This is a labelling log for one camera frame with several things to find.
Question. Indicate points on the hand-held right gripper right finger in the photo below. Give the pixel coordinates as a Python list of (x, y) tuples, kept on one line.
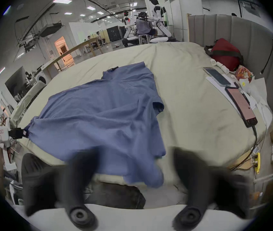
[(187, 177)]

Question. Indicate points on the blue shirt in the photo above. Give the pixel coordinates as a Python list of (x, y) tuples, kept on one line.
[(97, 119)]

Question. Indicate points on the colourful snack bag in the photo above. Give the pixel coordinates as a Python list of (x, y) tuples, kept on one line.
[(243, 74)]

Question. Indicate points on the phone with pink screen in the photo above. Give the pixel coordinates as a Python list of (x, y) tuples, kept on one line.
[(241, 105)]

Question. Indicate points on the white paper sheets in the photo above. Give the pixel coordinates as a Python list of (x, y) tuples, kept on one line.
[(259, 97)]

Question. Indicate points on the white washing machine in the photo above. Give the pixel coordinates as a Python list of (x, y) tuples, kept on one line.
[(41, 79)]

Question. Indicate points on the grey padded headboard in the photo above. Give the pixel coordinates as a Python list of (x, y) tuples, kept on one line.
[(247, 37)]

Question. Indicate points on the black cabinet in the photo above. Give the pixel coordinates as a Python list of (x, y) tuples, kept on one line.
[(114, 32)]

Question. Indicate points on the white robot with red mark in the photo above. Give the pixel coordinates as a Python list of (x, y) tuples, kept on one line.
[(127, 20)]

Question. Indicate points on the tall white humanoid robot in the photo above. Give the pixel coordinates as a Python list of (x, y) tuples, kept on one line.
[(157, 11)]

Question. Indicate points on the person's left hand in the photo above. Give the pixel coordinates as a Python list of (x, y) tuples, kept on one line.
[(3, 150)]

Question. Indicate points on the bed with beige sheet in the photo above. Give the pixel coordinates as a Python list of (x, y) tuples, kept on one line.
[(187, 80)]

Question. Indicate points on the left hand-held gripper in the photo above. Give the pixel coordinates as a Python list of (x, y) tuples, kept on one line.
[(1, 133)]

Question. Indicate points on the yellow power strip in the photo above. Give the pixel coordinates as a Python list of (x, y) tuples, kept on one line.
[(257, 162)]

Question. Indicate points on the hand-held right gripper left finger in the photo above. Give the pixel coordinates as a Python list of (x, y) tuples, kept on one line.
[(77, 177)]

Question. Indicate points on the phone with dark screen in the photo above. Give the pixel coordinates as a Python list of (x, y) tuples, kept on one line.
[(217, 76)]

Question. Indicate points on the long wooden table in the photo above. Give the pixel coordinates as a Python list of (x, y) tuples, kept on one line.
[(78, 47)]

